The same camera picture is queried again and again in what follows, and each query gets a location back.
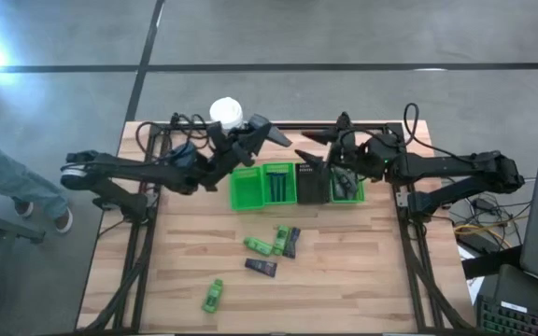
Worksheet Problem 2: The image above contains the black stand leg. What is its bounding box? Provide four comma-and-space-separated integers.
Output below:
0, 204, 47, 246

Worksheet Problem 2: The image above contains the black aluminium rig frame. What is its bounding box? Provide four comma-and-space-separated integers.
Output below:
76, 110, 474, 336

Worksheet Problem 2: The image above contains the black plastic basket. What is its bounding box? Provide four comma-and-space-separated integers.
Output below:
295, 161, 331, 205

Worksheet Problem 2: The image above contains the backlit black keyboard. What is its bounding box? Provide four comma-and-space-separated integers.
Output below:
475, 294, 538, 336

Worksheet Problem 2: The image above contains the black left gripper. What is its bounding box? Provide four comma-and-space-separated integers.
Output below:
208, 114, 293, 168

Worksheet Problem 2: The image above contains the yellow cable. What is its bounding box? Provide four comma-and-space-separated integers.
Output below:
454, 222, 525, 240

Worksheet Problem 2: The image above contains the yellow white wipes canister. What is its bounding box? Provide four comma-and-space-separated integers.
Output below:
208, 96, 245, 132

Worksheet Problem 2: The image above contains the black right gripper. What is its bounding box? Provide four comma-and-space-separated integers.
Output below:
294, 128, 399, 182

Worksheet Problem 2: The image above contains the black floor cable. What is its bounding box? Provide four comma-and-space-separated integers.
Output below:
455, 195, 531, 237

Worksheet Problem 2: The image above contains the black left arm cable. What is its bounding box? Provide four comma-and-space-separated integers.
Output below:
135, 111, 212, 153

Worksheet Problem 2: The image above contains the white paper sheet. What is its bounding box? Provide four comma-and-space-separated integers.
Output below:
467, 274, 486, 305

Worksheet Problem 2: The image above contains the green plastic basket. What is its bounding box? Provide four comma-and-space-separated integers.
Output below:
262, 161, 298, 207
328, 165, 367, 205
229, 166, 266, 213

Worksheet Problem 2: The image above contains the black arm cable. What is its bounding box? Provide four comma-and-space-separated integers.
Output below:
135, 111, 212, 153
402, 102, 476, 161

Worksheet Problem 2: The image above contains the person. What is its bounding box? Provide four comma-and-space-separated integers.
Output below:
0, 129, 74, 234

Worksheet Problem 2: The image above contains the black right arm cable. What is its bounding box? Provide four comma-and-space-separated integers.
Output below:
402, 102, 476, 161

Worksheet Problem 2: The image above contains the black power supply box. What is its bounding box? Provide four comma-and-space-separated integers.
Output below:
460, 232, 523, 281

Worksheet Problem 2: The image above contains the small green bottle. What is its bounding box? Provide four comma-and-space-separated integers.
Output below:
242, 236, 274, 258
201, 278, 225, 314
272, 224, 291, 257

